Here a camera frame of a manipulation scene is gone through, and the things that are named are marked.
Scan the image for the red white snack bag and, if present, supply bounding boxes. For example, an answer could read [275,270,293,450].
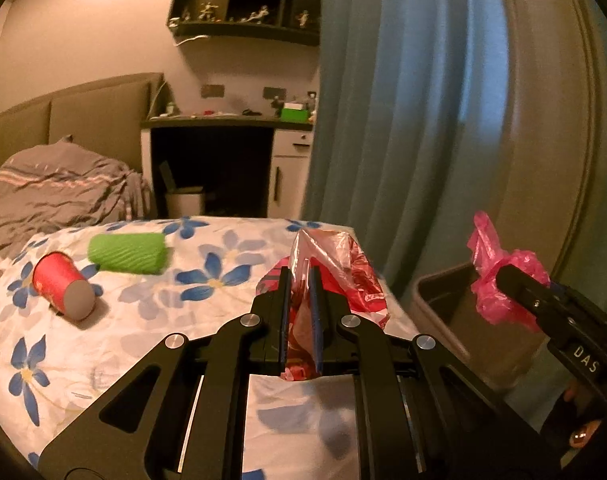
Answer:
[256,229,389,382]

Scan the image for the red paper cup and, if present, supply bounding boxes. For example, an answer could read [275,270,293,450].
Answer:
[32,252,96,322]

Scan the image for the person's hand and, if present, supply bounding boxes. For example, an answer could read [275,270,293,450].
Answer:
[563,379,602,450]

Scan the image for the grey upholstered headboard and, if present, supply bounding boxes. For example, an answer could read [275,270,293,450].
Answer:
[0,73,164,171]

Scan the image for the grey striped blanket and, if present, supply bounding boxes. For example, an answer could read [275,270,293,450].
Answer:
[0,141,154,258]

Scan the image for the blue curtain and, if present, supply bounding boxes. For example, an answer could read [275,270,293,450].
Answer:
[303,0,509,296]

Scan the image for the green box on desk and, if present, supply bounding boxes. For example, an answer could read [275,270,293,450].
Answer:
[279,103,310,122]

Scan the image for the green foam roll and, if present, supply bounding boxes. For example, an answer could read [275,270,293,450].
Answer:
[87,233,169,275]

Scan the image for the floral bed sheet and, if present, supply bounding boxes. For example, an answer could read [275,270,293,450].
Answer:
[0,214,420,480]

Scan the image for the dark wall shelf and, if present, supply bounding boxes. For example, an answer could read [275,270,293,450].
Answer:
[166,0,322,47]

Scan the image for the pink plastic bag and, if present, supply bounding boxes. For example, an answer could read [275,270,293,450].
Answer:
[467,211,551,333]

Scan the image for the white drawer cabinet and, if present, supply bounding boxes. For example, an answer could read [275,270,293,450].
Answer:
[268,129,314,219]

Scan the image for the dark desk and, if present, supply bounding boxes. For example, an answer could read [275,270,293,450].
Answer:
[140,116,314,218]

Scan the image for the small white bin under desk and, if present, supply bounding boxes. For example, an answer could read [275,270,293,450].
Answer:
[159,162,204,218]

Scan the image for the brown trash bin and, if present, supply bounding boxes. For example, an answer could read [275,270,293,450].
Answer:
[409,263,543,393]

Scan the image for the beige curtain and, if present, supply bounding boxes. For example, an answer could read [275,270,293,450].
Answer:
[492,0,607,312]

